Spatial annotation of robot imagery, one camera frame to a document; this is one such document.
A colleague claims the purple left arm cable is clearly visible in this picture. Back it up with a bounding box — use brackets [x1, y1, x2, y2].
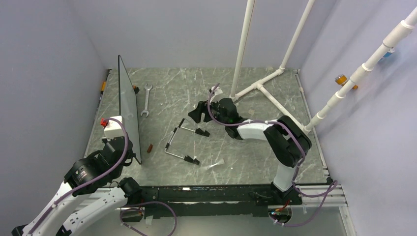
[28, 118, 130, 236]

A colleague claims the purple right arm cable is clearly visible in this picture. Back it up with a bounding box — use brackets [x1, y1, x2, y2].
[207, 83, 339, 228]

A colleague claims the red marker cap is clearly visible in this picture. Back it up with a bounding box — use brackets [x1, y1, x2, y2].
[147, 144, 153, 153]

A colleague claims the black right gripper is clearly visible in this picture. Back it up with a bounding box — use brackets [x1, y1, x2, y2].
[188, 96, 229, 126]

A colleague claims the white diagonal PVC pipe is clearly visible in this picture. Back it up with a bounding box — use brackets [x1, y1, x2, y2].
[303, 8, 417, 134]

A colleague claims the white PVC pipe frame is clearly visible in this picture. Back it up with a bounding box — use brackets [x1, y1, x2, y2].
[226, 0, 317, 128]

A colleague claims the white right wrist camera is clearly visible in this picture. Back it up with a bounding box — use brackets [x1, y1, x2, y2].
[209, 86, 223, 96]

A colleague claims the orange black small block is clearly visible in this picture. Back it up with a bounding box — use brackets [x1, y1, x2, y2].
[133, 86, 140, 94]

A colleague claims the orange yellow wall fitting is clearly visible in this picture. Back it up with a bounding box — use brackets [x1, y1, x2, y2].
[335, 74, 348, 87]

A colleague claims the blue wall fitting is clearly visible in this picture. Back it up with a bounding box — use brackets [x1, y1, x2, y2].
[383, 48, 395, 58]

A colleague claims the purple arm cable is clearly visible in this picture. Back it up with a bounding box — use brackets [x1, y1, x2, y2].
[207, 83, 339, 228]
[28, 118, 130, 236]

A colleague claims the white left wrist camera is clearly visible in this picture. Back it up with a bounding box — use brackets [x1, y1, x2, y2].
[100, 118, 124, 140]

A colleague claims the orange black edge tool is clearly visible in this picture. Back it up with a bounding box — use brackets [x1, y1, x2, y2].
[100, 81, 107, 94]

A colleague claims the white framed whiteboard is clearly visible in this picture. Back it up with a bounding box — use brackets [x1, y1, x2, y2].
[118, 55, 142, 165]

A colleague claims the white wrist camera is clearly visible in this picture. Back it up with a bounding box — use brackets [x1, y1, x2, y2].
[100, 118, 124, 140]
[209, 86, 223, 96]

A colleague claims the silver open-end wrench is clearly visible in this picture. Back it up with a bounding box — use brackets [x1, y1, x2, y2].
[140, 84, 153, 117]

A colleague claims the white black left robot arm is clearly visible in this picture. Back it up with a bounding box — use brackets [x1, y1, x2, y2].
[11, 137, 142, 236]

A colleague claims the wire whiteboard stand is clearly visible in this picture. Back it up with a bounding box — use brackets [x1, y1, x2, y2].
[164, 118, 210, 166]

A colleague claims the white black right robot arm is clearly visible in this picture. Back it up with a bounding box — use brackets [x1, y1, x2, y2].
[188, 98, 312, 204]

